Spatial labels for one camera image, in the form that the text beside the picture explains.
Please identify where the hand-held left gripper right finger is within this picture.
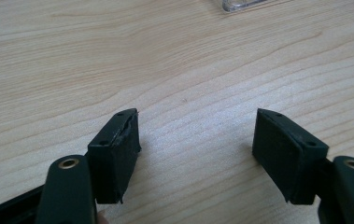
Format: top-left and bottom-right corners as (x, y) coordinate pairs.
(251, 108), (330, 206)

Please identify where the clear plastic case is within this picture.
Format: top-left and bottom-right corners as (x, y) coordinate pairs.
(217, 0), (271, 13)

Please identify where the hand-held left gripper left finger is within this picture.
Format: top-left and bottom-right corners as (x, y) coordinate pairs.
(87, 107), (142, 205)

